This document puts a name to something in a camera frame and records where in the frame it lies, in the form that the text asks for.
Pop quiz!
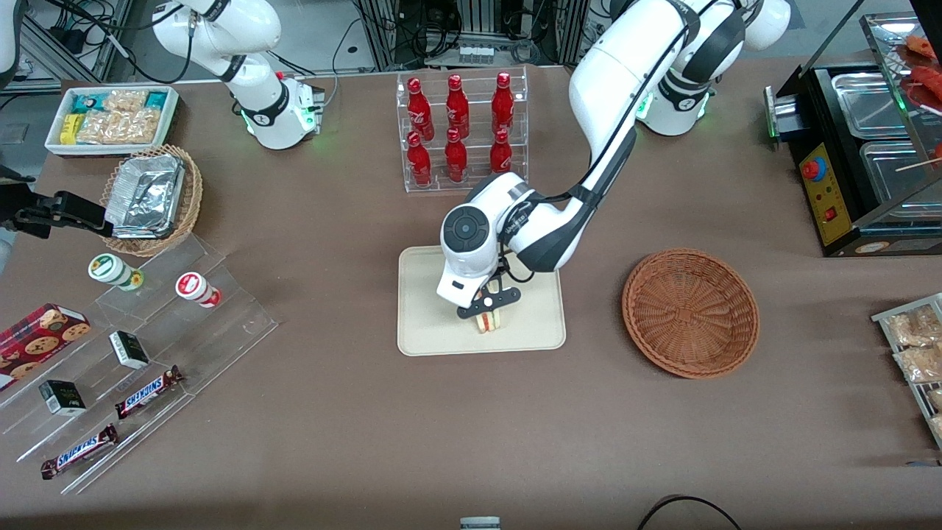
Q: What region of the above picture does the beige plastic tray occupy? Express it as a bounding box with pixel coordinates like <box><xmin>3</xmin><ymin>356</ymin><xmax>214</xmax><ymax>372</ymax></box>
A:
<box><xmin>397</xmin><ymin>244</ymin><xmax>567</xmax><ymax>358</ymax></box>

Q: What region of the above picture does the grey wire rack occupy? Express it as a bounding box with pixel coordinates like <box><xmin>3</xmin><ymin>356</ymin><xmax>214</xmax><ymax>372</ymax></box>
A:
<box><xmin>871</xmin><ymin>292</ymin><xmax>942</xmax><ymax>451</ymax></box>

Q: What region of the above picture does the round brown wicker basket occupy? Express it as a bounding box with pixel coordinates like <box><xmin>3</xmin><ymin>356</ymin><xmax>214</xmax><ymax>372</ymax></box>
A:
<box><xmin>621</xmin><ymin>248</ymin><xmax>760</xmax><ymax>380</ymax></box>

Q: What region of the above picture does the clear acrylic bottle rack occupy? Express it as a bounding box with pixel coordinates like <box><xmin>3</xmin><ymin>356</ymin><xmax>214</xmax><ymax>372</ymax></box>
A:
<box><xmin>395</xmin><ymin>66</ymin><xmax>530</xmax><ymax>194</ymax></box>

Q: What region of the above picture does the black looped cable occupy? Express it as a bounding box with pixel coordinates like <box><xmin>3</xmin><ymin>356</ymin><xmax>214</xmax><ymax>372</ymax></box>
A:
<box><xmin>636</xmin><ymin>494</ymin><xmax>745</xmax><ymax>530</ymax></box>

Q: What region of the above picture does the snickers chocolate bar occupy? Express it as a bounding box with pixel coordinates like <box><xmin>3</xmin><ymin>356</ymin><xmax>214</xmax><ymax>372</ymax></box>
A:
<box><xmin>115</xmin><ymin>365</ymin><xmax>184</xmax><ymax>420</ymax></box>
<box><xmin>40</xmin><ymin>423</ymin><xmax>119</xmax><ymax>481</ymax></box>

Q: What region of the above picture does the stainless steel pan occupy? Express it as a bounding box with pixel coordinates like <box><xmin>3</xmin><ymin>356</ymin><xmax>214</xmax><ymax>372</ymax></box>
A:
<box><xmin>831</xmin><ymin>71</ymin><xmax>911</xmax><ymax>140</ymax></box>
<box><xmin>859</xmin><ymin>139</ymin><xmax>942</xmax><ymax>208</ymax></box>

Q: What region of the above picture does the white rectangular snack bin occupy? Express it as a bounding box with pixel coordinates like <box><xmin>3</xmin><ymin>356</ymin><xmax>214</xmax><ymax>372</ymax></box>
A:
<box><xmin>45</xmin><ymin>85</ymin><xmax>180</xmax><ymax>160</ymax></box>

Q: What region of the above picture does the red lid white cup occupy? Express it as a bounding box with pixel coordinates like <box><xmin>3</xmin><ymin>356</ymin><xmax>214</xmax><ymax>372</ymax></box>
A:
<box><xmin>174</xmin><ymin>272</ymin><xmax>222</xmax><ymax>309</ymax></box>

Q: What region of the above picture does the red chocolate cookie box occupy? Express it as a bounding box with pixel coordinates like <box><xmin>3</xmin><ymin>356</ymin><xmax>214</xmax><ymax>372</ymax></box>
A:
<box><xmin>0</xmin><ymin>303</ymin><xmax>92</xmax><ymax>392</ymax></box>

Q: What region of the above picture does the light wicker basket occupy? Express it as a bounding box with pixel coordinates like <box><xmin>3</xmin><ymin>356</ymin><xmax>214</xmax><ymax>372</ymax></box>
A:
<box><xmin>99</xmin><ymin>144</ymin><xmax>204</xmax><ymax>258</ymax></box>

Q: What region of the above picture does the aluminium foil container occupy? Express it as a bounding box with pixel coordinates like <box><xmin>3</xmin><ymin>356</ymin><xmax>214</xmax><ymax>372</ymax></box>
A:
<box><xmin>104</xmin><ymin>154</ymin><xmax>187</xmax><ymax>241</ymax></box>

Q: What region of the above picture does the black food warmer case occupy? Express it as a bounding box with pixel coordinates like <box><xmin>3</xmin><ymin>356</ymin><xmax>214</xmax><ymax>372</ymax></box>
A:
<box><xmin>764</xmin><ymin>0</ymin><xmax>942</xmax><ymax>258</ymax></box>

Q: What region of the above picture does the clear acrylic tiered shelf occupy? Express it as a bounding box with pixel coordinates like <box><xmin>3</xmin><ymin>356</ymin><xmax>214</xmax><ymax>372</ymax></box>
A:
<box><xmin>0</xmin><ymin>235</ymin><xmax>280</xmax><ymax>496</ymax></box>

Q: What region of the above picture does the small dark green box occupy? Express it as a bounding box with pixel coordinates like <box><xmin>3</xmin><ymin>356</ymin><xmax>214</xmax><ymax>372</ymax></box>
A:
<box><xmin>108</xmin><ymin>330</ymin><xmax>151</xmax><ymax>370</ymax></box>
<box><xmin>38</xmin><ymin>379</ymin><xmax>88</xmax><ymax>417</ymax></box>

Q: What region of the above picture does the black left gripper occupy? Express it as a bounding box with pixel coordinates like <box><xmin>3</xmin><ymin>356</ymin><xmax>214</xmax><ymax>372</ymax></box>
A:
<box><xmin>457</xmin><ymin>288</ymin><xmax>523</xmax><ymax>327</ymax></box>

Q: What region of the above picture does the red sausage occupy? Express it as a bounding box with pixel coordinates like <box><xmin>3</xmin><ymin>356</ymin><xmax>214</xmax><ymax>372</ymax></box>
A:
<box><xmin>903</xmin><ymin>34</ymin><xmax>941</xmax><ymax>61</ymax></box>
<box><xmin>908</xmin><ymin>65</ymin><xmax>942</xmax><ymax>102</ymax></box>

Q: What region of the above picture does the aluminium frame beam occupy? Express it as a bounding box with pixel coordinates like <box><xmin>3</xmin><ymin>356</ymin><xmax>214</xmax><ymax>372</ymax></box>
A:
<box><xmin>18</xmin><ymin>0</ymin><xmax>135</xmax><ymax>83</ymax></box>

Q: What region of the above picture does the aluminium equipment rack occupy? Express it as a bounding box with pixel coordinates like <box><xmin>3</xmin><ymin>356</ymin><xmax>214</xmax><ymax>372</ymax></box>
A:
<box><xmin>352</xmin><ymin>0</ymin><xmax>612</xmax><ymax>71</ymax></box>

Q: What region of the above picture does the clear cracker bag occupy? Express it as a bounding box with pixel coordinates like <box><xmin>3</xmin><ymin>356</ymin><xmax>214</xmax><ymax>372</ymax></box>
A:
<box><xmin>76</xmin><ymin>110</ymin><xmax>123</xmax><ymax>146</ymax></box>
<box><xmin>118</xmin><ymin>108</ymin><xmax>162</xmax><ymax>145</ymax></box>
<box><xmin>102</xmin><ymin>89</ymin><xmax>149</xmax><ymax>114</ymax></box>

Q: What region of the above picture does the green lid white cup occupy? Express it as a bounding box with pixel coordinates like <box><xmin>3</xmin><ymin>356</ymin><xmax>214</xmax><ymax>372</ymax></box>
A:
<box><xmin>88</xmin><ymin>253</ymin><xmax>145</xmax><ymax>292</ymax></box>

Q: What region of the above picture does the red cola bottle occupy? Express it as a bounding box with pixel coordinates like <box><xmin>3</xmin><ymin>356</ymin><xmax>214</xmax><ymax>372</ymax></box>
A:
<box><xmin>491</xmin><ymin>71</ymin><xmax>515</xmax><ymax>136</ymax></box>
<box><xmin>445</xmin><ymin>74</ymin><xmax>471</xmax><ymax>140</ymax></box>
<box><xmin>444</xmin><ymin>127</ymin><xmax>469</xmax><ymax>184</ymax></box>
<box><xmin>406</xmin><ymin>77</ymin><xmax>434</xmax><ymax>142</ymax></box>
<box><xmin>406</xmin><ymin>131</ymin><xmax>433</xmax><ymax>188</ymax></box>
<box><xmin>489</xmin><ymin>129</ymin><xmax>514</xmax><ymax>178</ymax></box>

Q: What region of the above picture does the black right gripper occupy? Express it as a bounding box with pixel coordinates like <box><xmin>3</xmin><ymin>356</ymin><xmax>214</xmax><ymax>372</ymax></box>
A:
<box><xmin>10</xmin><ymin>191</ymin><xmax>113</xmax><ymax>239</ymax></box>

